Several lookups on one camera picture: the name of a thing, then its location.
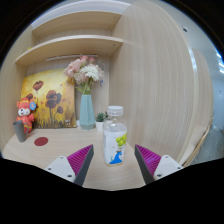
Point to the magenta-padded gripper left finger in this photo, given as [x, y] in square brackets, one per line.
[61, 166]

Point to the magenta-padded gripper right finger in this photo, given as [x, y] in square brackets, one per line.
[165, 165]

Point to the clear plastic drink bottle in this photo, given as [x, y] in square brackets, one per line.
[114, 140]

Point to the flat round red coaster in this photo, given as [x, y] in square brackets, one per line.
[41, 141]

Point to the grey ribbed mug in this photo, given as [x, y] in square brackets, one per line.
[19, 131]

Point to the small potted succulent plant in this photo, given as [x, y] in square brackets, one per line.
[99, 121]

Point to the teal faceted vase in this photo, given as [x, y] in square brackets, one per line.
[87, 113]

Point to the red plush bear toy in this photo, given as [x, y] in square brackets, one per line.
[25, 115]

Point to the yellow poppy flower painting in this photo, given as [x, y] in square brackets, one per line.
[50, 96]

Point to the pink and white flower bouquet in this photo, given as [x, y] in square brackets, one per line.
[85, 71]

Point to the white light bar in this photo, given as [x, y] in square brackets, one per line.
[71, 57]

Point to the light wood shelf unit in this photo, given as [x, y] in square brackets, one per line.
[73, 45]

